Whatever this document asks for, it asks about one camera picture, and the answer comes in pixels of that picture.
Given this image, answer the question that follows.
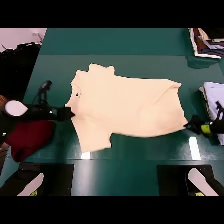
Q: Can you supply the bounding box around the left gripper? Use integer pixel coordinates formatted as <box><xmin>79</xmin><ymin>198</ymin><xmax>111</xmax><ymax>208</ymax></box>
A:
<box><xmin>49</xmin><ymin>105</ymin><xmax>76</xmax><ymax>122</ymax></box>

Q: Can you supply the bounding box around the red garment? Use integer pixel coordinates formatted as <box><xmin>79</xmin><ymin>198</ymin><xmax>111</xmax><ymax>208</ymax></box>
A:
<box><xmin>5</xmin><ymin>119</ymin><xmax>57</xmax><ymax>163</ymax></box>

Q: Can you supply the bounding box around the stack of folded clothes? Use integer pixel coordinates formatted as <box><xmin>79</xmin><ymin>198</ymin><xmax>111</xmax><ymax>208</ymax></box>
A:
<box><xmin>187</xmin><ymin>27</ymin><xmax>224</xmax><ymax>60</ymax></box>

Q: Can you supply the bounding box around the cream T-shirt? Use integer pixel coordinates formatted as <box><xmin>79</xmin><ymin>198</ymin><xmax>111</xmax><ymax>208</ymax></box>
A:
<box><xmin>65</xmin><ymin>63</ymin><xmax>189</xmax><ymax>153</ymax></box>

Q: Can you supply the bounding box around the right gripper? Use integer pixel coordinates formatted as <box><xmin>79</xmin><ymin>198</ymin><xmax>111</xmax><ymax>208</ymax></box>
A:
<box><xmin>184</xmin><ymin>114</ymin><xmax>203</xmax><ymax>135</ymax></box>

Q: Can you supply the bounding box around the white folded garment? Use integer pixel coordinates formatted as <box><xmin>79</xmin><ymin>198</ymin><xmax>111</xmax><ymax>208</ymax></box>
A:
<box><xmin>198</xmin><ymin>81</ymin><xmax>224</xmax><ymax>147</ymax></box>

